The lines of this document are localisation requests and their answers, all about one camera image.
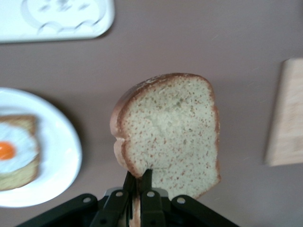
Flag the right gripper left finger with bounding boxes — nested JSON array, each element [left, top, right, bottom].
[[91, 171, 137, 227]]

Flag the toy bread slice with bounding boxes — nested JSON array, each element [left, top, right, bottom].
[[0, 114, 41, 191], [109, 72, 222, 227]]

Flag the wooden cutting board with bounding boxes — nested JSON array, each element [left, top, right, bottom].
[[264, 58, 303, 167]]

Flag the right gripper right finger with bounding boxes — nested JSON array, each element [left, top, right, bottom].
[[141, 168, 166, 227]]

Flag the white round plate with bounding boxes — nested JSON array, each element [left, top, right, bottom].
[[0, 87, 83, 209]]

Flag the cream bear print tray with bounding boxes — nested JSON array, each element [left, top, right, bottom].
[[0, 0, 116, 44]]

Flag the toy fried egg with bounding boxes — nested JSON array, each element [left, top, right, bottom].
[[0, 124, 40, 173]]

